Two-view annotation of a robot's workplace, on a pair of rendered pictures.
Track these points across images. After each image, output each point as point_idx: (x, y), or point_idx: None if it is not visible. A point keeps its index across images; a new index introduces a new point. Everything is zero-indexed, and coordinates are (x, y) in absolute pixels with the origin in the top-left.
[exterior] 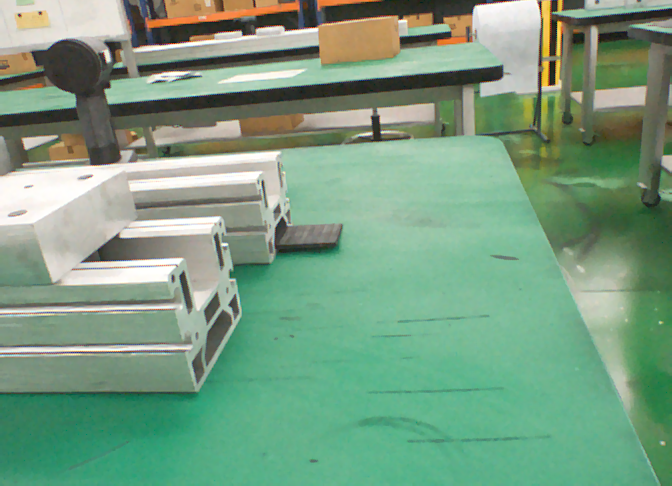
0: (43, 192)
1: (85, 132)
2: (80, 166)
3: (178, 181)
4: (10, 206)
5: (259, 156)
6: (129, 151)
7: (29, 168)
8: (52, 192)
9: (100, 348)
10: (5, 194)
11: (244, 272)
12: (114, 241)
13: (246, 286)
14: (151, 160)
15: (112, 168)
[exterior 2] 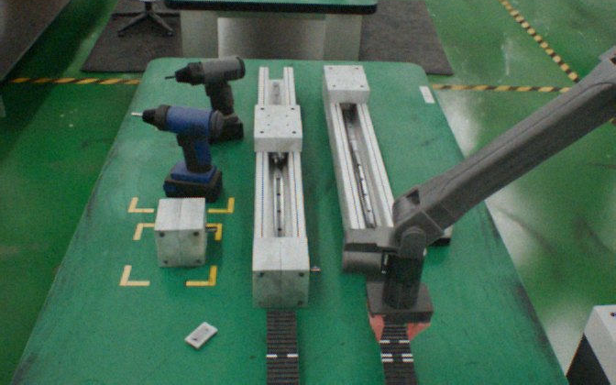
0: (342, 70)
1: (233, 98)
2: (104, 182)
3: (290, 78)
4: (352, 71)
5: (264, 70)
6: None
7: (86, 212)
8: (342, 69)
9: None
10: (343, 74)
11: (296, 96)
12: None
13: (306, 94)
14: (115, 151)
15: (266, 94)
